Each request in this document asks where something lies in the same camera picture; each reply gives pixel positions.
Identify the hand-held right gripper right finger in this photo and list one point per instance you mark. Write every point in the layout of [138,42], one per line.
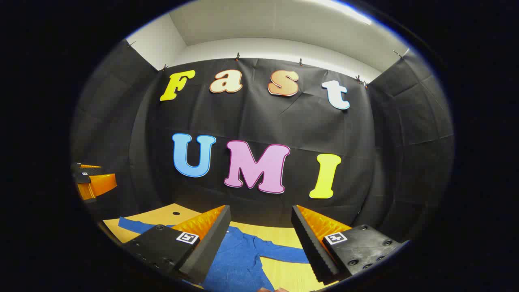
[312,251]

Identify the blue shirt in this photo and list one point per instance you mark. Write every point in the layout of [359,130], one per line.
[243,255]

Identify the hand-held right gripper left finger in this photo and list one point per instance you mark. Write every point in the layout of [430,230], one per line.
[211,247]

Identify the row of backdrop clips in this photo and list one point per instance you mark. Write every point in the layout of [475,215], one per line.
[237,56]

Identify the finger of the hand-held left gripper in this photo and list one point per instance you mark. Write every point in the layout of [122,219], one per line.
[83,172]
[99,185]

